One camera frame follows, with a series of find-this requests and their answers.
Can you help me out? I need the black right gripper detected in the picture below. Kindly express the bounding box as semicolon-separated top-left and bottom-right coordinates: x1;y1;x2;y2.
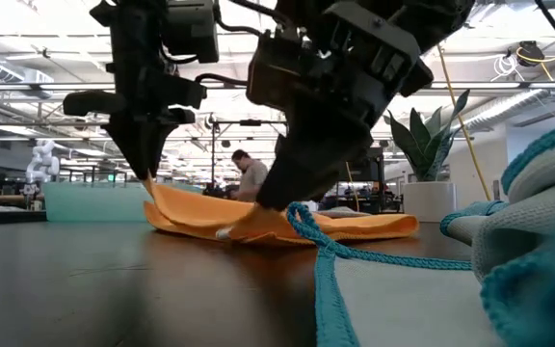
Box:
246;0;436;212

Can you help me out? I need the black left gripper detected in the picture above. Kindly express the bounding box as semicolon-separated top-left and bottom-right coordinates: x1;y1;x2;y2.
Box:
63;62;209;180

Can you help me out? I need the grey waffle microfiber towel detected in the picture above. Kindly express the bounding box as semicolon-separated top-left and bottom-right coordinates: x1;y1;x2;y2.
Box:
314;205;374;220

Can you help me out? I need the orange microfiber towel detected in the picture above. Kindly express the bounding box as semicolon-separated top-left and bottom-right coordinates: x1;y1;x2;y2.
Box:
142;173;421;248

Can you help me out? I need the person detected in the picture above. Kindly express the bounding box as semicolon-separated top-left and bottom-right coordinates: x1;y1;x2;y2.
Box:
228;148;270;203

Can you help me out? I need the teal plastic tray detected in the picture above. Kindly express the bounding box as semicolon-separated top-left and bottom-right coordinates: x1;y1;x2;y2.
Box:
41;180;202;224

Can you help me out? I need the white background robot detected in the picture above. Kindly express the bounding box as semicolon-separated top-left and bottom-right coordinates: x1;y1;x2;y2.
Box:
22;138;62;212

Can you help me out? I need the green plant in white pot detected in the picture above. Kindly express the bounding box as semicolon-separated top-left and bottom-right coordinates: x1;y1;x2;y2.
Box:
382;89;471;224

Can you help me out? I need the light blue teal-edged towel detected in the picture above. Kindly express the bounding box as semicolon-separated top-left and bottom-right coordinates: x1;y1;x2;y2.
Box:
285;120;555;347

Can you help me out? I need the black background frame rig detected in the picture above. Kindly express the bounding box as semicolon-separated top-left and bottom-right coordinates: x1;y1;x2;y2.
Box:
208;119;290;194

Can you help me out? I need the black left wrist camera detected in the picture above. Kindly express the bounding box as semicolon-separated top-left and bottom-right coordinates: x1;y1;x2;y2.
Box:
164;0;221;65

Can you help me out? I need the black ceiling cable reel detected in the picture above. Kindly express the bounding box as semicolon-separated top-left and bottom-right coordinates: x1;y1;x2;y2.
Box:
515;40;547;68

